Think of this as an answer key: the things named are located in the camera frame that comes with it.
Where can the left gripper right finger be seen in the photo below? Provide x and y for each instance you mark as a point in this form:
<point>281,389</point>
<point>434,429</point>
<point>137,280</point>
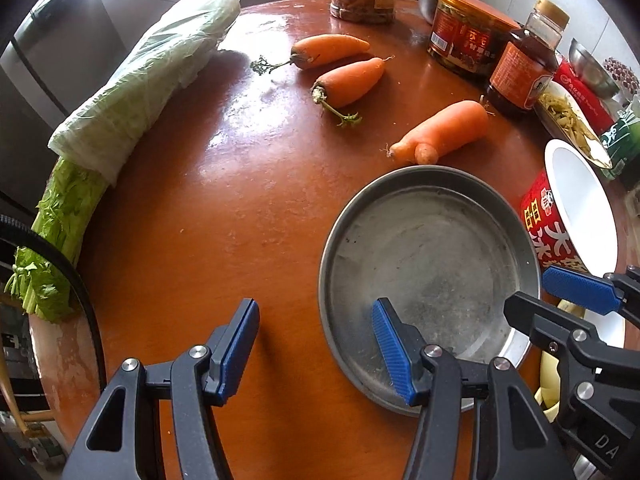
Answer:
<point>512,438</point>

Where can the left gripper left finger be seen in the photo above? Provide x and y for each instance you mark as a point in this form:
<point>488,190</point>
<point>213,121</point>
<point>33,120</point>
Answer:
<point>121,437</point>

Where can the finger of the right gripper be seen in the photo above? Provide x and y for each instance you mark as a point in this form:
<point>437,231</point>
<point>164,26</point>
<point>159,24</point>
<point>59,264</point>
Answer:
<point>582,355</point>
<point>615,292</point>

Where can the red printed paper bowl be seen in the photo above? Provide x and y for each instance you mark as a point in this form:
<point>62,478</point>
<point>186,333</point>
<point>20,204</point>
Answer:
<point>568,216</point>

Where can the round metal pan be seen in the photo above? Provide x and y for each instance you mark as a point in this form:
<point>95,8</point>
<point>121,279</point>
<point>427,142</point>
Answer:
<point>446,249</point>

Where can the green drink bottle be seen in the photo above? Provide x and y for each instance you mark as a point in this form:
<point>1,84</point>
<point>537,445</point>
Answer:
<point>621,141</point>

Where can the white plate of stir-fry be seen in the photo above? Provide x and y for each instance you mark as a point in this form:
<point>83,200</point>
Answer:
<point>562,117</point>

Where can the red tissue pack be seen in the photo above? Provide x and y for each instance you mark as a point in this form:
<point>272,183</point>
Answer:
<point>596,114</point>

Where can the steel bowl on tissue pack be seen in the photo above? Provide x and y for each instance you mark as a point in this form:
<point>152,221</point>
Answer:
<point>591,72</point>

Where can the near orange carrot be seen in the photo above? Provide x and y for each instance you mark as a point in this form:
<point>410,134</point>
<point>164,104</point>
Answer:
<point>451,128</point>

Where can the orange carrot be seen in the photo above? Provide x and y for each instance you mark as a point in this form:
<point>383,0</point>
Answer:
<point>451,128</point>
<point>315,51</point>
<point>347,84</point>

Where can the brown sauce bottle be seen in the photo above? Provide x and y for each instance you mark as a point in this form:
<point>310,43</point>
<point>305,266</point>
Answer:
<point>528,62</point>

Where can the red jar orange lid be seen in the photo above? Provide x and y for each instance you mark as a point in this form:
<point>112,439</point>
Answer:
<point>469,36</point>

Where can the celery bunch in bag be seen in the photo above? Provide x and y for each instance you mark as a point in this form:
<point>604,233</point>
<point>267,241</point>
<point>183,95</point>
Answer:
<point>95,141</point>

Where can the middle orange carrot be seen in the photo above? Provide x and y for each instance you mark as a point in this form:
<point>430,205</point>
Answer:
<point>347,84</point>

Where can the large steel mixing bowl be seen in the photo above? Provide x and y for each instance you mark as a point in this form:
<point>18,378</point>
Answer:
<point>427,2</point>

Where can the far orange carrot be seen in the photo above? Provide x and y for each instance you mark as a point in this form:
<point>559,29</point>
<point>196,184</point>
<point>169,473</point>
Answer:
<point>315,51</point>

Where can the grey refrigerator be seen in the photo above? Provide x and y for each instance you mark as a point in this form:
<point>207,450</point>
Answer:
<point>57,57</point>

